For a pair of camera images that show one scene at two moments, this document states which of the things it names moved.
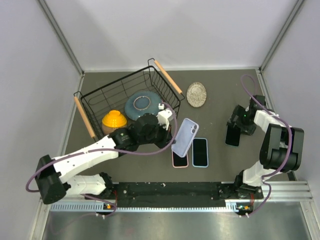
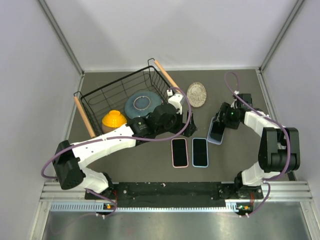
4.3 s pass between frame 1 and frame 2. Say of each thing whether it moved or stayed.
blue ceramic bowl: stayed
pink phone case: stayed
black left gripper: moved
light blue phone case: stayed
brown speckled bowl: stayed
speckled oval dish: stayed
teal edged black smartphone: moved
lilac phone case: moved
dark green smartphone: stayed
